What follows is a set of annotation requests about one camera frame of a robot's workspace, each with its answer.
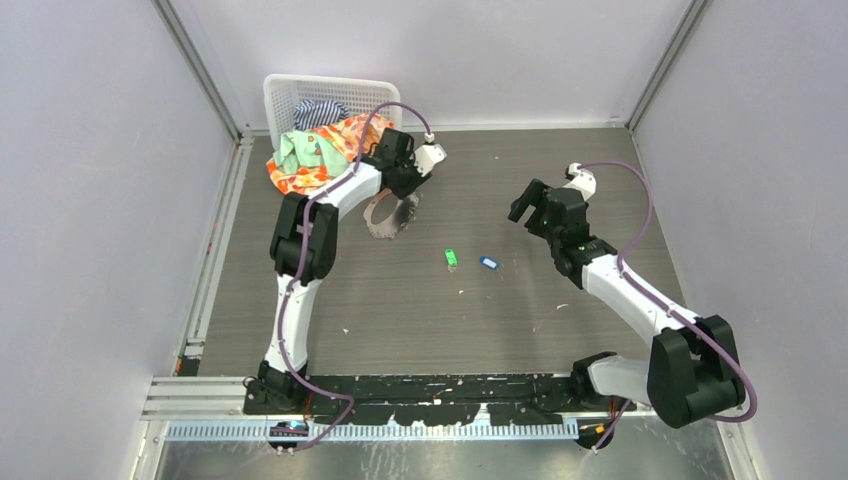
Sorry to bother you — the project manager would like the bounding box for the green key tag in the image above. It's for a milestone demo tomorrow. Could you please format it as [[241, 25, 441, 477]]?
[[444, 249, 458, 269]]

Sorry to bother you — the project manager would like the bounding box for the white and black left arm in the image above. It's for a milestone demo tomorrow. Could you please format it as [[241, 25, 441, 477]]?
[[244, 129, 447, 415]]

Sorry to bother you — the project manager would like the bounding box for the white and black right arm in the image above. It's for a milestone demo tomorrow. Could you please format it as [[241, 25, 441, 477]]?
[[508, 178, 754, 428]]

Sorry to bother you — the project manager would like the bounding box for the blue key tag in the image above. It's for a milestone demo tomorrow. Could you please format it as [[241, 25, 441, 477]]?
[[479, 256, 500, 270]]

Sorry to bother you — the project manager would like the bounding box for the orange floral cloth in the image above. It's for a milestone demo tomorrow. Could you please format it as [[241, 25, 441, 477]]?
[[266, 114, 395, 195]]

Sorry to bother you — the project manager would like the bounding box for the blue striped cloth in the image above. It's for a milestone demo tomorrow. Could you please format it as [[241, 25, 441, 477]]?
[[293, 99, 350, 131]]

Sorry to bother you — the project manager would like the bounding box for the mint green cloth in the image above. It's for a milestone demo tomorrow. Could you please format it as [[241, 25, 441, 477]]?
[[272, 130, 350, 178]]

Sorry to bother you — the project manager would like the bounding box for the white plastic laundry basket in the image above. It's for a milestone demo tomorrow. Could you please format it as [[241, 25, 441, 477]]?
[[262, 74, 401, 150]]

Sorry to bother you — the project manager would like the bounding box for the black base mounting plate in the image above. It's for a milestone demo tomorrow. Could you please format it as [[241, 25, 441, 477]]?
[[242, 373, 624, 426]]

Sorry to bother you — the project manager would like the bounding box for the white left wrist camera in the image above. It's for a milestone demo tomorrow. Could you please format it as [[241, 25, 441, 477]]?
[[414, 143, 447, 177]]

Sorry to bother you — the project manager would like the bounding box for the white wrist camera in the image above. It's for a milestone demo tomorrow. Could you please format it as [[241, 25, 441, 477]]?
[[564, 162, 597, 202], [414, 143, 447, 177]]

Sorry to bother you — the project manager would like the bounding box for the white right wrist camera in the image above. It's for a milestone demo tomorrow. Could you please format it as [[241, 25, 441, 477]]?
[[564, 162, 597, 202]]

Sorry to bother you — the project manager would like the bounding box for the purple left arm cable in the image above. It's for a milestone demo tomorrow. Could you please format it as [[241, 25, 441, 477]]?
[[276, 101, 432, 454]]

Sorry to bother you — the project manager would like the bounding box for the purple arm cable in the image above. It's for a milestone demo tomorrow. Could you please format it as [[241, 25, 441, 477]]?
[[578, 159, 759, 452], [276, 101, 432, 454]]

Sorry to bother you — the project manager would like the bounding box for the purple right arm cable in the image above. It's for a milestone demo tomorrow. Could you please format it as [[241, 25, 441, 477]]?
[[578, 159, 759, 452]]

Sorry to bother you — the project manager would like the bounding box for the perforated cable duct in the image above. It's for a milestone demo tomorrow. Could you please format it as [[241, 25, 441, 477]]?
[[165, 418, 579, 442]]

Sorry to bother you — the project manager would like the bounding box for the aluminium frame rail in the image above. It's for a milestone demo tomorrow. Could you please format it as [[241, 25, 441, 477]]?
[[141, 376, 246, 421]]

